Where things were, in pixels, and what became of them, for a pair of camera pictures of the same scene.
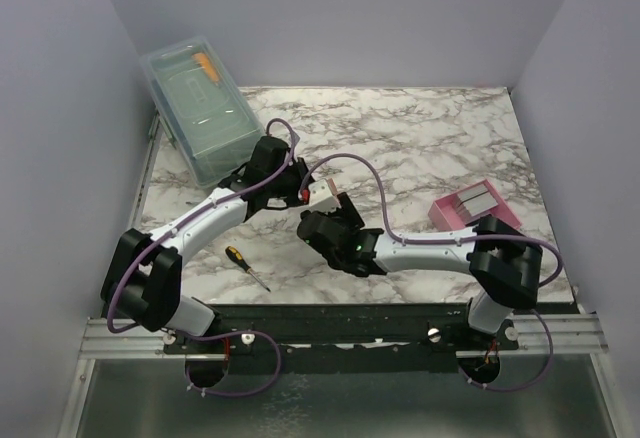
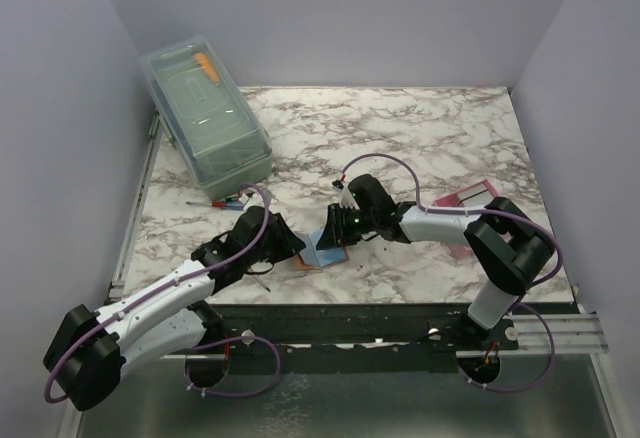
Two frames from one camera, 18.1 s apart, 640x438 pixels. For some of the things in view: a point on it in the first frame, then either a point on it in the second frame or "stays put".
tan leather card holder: [323, 196] -> [311, 258]
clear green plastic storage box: [202, 108] stays put
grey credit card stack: [477, 200] stays put
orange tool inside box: [201, 59] stays put
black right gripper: [349, 214] -> [333, 235]
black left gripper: [302, 171] -> [289, 243]
